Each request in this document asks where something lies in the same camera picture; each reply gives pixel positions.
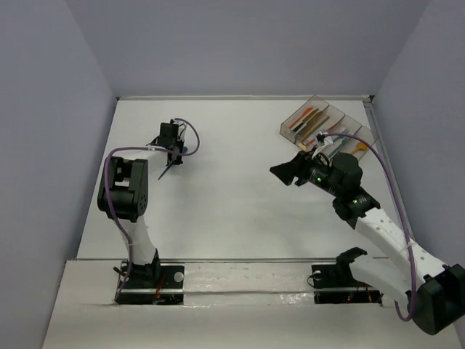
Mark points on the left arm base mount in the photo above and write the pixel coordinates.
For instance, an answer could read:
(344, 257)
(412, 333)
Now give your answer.
(166, 287)

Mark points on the orange-red chopstick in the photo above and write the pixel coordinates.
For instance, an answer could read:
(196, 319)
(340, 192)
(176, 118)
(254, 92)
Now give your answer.
(327, 131)

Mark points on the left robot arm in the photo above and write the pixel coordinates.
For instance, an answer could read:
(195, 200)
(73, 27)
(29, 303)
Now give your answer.
(123, 196)

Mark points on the gold knife dark handle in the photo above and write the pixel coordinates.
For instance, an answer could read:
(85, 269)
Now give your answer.
(306, 120)

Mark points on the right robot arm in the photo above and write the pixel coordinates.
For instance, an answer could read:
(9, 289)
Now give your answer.
(415, 279)

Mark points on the orange plastic knife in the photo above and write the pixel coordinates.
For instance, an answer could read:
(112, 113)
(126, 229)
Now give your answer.
(297, 121)

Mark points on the teal fork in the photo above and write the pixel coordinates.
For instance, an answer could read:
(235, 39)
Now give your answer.
(345, 138)

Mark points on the blue spoon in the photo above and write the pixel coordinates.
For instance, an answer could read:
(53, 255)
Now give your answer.
(167, 171)

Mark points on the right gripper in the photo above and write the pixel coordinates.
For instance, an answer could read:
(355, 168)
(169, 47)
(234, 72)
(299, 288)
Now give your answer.
(299, 166)

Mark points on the clear compartment organizer box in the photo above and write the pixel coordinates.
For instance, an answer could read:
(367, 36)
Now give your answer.
(344, 125)

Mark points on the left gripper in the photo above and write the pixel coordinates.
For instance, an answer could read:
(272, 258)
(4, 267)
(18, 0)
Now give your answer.
(174, 156)

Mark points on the orange spoon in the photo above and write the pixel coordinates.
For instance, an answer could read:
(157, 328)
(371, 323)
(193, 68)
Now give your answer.
(360, 147)

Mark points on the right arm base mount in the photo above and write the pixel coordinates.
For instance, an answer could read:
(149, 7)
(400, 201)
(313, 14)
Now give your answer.
(333, 286)

